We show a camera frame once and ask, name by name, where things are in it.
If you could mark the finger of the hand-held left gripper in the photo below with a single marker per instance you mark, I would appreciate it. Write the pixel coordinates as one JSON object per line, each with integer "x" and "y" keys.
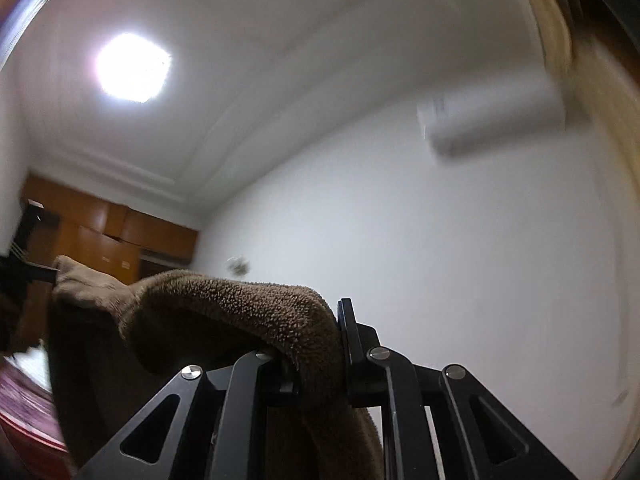
{"x": 45, "y": 274}

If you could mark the red patterned blanket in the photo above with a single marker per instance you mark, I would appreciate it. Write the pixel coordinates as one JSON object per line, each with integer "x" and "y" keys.
{"x": 25, "y": 410}

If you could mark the beige curtain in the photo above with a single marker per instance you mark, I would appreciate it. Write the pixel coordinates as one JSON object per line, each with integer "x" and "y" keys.
{"x": 555, "y": 20}

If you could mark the brown fleece garment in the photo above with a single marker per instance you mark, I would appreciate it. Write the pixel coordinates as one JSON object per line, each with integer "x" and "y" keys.
{"x": 225, "y": 305}

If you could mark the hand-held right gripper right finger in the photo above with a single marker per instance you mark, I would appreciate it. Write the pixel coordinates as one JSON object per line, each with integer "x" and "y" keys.
{"x": 357, "y": 360}

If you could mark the square ceiling light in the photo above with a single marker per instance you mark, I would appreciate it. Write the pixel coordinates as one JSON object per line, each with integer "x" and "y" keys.
{"x": 132, "y": 67}

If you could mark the white air conditioner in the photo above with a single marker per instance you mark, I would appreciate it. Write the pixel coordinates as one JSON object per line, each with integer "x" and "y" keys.
{"x": 495, "y": 115}

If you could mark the wooden wardrobe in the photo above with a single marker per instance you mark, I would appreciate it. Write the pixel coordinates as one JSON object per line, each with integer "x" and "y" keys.
{"x": 100, "y": 235}

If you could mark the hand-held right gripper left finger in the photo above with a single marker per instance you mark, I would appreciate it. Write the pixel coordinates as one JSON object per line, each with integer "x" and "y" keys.
{"x": 240, "y": 410}

